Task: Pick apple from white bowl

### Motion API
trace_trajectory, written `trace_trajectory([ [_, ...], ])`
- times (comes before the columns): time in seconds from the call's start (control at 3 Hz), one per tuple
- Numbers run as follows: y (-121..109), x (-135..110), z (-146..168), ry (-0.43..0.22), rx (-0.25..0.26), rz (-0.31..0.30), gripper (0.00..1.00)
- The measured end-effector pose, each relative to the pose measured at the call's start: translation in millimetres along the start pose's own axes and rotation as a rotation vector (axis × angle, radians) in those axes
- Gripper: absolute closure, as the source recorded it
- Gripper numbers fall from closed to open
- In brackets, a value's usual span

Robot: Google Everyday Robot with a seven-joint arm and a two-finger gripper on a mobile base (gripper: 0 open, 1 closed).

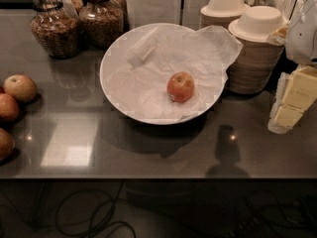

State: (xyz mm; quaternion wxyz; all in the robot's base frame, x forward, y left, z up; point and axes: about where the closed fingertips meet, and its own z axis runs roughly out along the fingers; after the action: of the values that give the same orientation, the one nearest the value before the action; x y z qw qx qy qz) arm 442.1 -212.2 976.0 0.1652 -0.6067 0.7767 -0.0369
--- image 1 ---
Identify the front right glass cereal jar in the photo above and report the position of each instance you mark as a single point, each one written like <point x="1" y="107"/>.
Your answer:
<point x="103" y="22"/>

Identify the front left glass cereal jar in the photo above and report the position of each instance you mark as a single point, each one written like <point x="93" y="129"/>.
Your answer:
<point x="55" y="31"/>

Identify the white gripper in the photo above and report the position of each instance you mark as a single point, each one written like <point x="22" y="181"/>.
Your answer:
<point x="303" y="39"/>

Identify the red apple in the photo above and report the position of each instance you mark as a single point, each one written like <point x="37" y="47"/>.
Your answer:
<point x="180" y="87"/>
<point x="9" y="108"/>
<point x="7" y="145"/>

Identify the rear stack paper bowls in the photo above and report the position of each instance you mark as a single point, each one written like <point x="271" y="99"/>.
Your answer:
<point x="221" y="12"/>

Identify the front stack paper bowls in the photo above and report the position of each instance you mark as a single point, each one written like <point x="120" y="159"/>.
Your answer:
<point x="252" y="69"/>

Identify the white tissue paper liner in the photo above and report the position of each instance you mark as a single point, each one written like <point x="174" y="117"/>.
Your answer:
<point x="185" y="53"/>

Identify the glass cereal jar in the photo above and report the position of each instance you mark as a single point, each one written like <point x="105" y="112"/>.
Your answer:
<point x="103" y="22"/>
<point x="55" y="31"/>

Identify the yellow-red apple top left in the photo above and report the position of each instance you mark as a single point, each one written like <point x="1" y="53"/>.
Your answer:
<point x="21" y="87"/>

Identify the stack paper bowls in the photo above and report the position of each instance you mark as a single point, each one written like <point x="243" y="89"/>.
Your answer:
<point x="221" y="12"/>
<point x="252" y="69"/>

